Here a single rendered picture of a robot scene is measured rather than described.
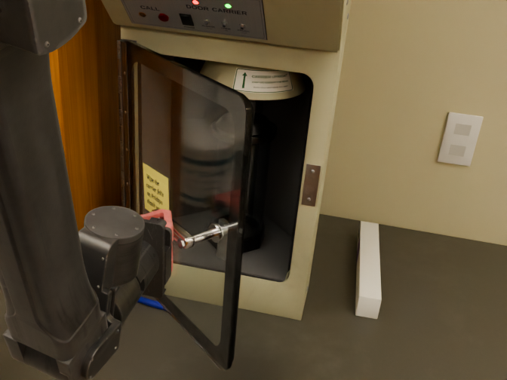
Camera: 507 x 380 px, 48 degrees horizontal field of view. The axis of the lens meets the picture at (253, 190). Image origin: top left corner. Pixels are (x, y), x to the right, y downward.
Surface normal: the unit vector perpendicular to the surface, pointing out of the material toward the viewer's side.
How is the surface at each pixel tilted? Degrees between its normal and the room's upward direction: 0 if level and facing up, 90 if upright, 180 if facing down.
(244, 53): 90
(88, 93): 90
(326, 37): 135
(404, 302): 0
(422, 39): 90
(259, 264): 0
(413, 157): 90
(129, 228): 8
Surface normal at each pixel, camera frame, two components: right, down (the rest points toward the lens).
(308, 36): -0.21, 0.93
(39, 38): 0.92, 0.33
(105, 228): 0.22, -0.86
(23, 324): -0.38, 0.63
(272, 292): -0.21, 0.43
